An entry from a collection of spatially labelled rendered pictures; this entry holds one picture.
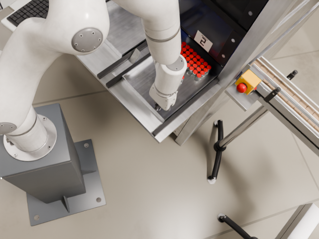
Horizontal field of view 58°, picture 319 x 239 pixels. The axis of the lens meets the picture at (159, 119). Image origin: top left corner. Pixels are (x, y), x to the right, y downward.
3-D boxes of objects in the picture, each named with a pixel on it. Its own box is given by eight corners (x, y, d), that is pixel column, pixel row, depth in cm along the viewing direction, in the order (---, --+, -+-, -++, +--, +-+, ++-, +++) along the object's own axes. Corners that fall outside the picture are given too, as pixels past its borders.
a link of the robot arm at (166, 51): (131, -7, 73) (149, 55, 102) (148, 44, 68) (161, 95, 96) (165, -18, 73) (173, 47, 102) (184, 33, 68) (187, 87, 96)
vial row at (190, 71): (171, 54, 132) (173, 48, 128) (199, 80, 129) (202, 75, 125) (168, 56, 132) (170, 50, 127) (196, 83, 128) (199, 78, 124)
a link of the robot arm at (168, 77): (151, 72, 100) (158, 96, 97) (156, 50, 88) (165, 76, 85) (173, 68, 102) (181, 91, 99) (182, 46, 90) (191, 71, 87)
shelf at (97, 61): (131, -14, 147) (131, -17, 145) (231, 79, 135) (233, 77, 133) (51, 32, 129) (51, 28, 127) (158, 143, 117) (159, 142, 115)
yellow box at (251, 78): (244, 75, 125) (251, 66, 118) (256, 86, 124) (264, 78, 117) (233, 84, 122) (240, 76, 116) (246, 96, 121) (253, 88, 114)
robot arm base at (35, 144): (7, 167, 104) (-13, 153, 87) (1, 120, 110) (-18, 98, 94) (61, 154, 109) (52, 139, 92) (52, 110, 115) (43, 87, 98)
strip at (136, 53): (135, 55, 129) (136, 48, 124) (139, 60, 129) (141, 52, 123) (111, 72, 124) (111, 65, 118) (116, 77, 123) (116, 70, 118)
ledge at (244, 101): (242, 75, 137) (244, 73, 135) (262, 94, 135) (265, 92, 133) (223, 92, 132) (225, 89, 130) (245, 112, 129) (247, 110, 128)
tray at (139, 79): (176, 41, 136) (177, 36, 133) (215, 78, 131) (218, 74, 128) (121, 80, 123) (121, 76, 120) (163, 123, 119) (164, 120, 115)
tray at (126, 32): (138, -11, 144) (138, -17, 141) (174, 22, 140) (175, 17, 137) (83, 21, 132) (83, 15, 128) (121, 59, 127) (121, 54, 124)
